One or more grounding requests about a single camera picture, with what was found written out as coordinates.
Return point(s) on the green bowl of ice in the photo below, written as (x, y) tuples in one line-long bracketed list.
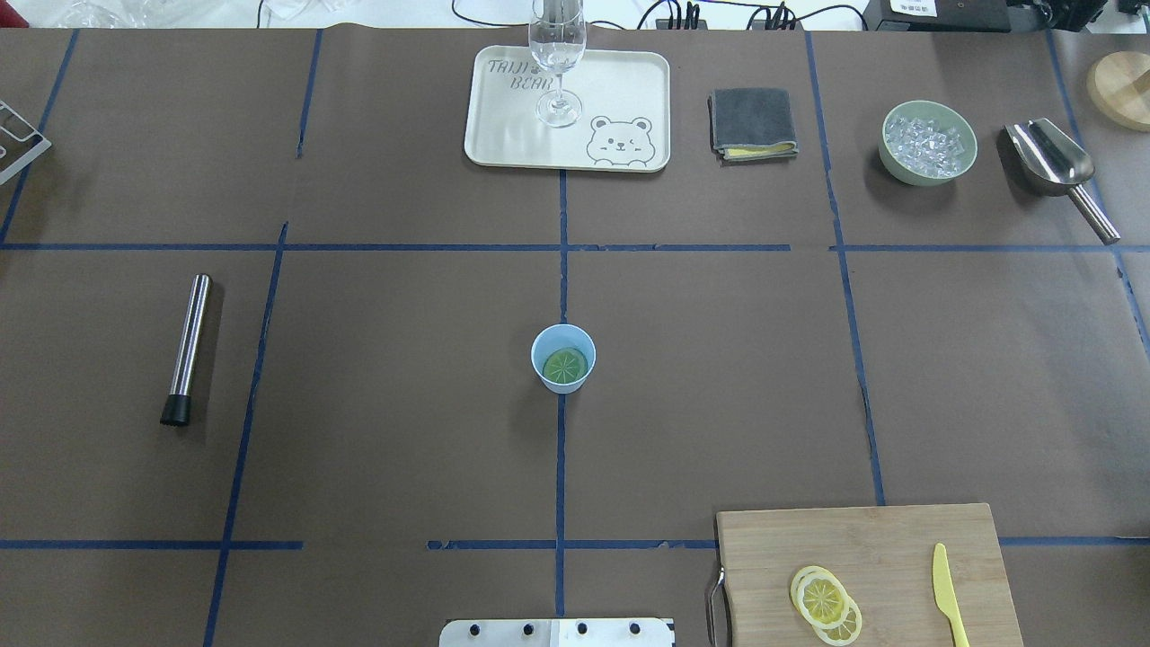
[(925, 144)]

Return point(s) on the light blue cup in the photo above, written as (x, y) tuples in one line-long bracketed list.
[(556, 337)]

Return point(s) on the grey folded cloth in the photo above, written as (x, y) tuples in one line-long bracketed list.
[(752, 124)]

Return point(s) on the steel ice scoop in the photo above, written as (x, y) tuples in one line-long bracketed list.
[(1055, 165)]

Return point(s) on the yellow plastic knife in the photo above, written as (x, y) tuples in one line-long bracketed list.
[(945, 596)]

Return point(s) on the wooden mug tree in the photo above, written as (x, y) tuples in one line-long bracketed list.
[(1118, 85)]

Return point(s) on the clear wine glass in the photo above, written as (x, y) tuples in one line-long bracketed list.
[(557, 39)]

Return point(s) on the cream bear tray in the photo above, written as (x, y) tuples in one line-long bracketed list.
[(614, 115)]

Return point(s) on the steel muddler with black cap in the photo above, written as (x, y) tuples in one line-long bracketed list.
[(176, 411)]

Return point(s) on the white wire cup rack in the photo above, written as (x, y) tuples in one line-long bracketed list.
[(21, 143)]

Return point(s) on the lemon slices on board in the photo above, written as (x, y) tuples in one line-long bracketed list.
[(823, 601)]

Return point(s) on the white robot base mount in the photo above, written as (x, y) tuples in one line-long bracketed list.
[(606, 631)]

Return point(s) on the lemon slice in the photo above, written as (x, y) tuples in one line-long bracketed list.
[(565, 366)]

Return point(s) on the wooden cutting board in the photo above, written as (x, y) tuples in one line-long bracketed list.
[(883, 556)]

